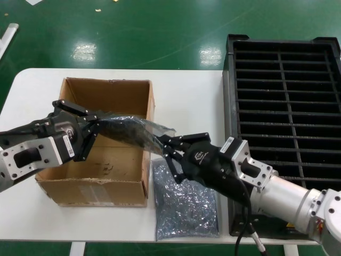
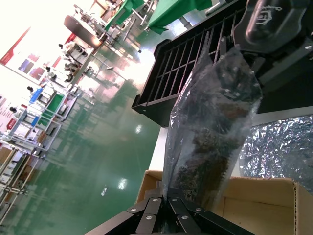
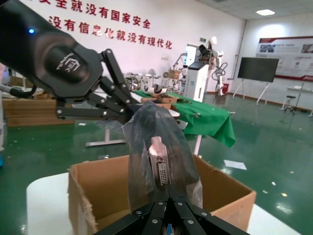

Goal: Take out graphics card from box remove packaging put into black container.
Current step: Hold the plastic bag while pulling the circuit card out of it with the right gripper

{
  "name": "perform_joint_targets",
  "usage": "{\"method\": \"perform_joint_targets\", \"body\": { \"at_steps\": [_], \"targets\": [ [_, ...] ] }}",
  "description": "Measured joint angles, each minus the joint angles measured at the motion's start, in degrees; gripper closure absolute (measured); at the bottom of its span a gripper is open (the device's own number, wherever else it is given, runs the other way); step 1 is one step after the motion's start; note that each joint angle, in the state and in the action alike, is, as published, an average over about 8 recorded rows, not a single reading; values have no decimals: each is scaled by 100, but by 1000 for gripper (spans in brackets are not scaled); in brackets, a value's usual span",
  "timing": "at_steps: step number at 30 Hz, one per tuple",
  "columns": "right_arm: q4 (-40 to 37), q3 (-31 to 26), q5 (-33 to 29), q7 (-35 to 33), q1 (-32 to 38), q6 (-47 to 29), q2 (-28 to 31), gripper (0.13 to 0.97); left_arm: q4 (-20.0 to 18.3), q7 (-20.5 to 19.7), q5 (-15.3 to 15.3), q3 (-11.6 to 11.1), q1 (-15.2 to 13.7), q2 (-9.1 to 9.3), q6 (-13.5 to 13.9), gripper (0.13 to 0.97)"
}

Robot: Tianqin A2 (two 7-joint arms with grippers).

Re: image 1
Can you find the black slotted plastic container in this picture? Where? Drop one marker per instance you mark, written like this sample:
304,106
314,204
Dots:
231,106

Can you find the white paper sheet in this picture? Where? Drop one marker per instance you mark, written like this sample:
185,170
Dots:
33,1

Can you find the white table leg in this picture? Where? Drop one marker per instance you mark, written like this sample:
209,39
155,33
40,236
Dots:
77,249
290,250

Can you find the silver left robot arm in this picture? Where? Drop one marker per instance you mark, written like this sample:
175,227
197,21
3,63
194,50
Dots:
10,170

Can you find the translucent grey antistatic bag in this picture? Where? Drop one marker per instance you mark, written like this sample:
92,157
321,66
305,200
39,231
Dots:
160,127

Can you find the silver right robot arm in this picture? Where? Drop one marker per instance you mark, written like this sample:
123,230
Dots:
287,197

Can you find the crinkled blue-grey antistatic bag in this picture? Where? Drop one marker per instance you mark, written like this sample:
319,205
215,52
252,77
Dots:
183,213

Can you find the white plastic pipe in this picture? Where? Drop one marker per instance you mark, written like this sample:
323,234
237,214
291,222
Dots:
9,33

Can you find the yellow container label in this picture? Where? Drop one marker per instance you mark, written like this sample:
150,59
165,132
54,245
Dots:
290,226

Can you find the brown cardboard box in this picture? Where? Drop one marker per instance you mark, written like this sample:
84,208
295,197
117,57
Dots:
106,93

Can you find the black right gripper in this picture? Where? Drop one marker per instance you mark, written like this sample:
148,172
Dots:
210,170

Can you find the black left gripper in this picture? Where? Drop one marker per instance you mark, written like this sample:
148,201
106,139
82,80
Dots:
66,125

